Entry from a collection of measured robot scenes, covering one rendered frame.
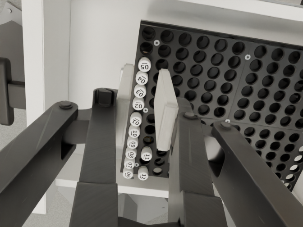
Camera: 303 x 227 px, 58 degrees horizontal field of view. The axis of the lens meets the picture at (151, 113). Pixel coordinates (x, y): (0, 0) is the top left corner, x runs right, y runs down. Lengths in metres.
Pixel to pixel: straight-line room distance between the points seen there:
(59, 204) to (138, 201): 0.46
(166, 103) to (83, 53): 0.21
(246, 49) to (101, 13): 0.17
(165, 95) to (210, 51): 0.13
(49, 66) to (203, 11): 0.18
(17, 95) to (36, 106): 0.03
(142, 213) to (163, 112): 1.49
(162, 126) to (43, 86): 0.15
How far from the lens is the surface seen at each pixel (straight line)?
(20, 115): 1.44
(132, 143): 0.30
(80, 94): 0.37
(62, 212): 1.74
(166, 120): 0.15
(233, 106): 0.31
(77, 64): 0.36
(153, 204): 1.59
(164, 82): 0.18
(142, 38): 0.27
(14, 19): 1.28
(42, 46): 0.26
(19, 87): 0.30
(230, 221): 0.63
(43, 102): 0.28
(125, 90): 0.16
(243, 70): 0.30
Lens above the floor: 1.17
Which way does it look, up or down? 64 degrees down
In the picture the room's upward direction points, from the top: 178 degrees clockwise
